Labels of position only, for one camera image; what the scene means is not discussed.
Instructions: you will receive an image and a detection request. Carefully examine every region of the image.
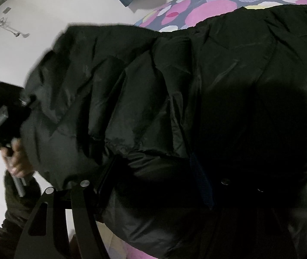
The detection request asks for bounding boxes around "black puffer jacket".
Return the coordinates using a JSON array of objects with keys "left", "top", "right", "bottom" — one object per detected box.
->
[{"left": 21, "top": 5, "right": 307, "bottom": 258}]

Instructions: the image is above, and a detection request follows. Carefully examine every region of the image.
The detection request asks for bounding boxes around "person's left hand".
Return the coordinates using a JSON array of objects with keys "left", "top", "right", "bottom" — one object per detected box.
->
[{"left": 0, "top": 139, "right": 35, "bottom": 178}]

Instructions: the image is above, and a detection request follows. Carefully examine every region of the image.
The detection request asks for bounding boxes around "dark knit left sleeve forearm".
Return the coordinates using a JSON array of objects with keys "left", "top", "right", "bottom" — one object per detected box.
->
[{"left": 0, "top": 172, "right": 41, "bottom": 258}]

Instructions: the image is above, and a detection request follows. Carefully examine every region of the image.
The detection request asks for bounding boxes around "colourful polka dot bedspread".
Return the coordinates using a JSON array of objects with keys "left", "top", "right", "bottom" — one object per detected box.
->
[{"left": 103, "top": 0, "right": 307, "bottom": 258}]

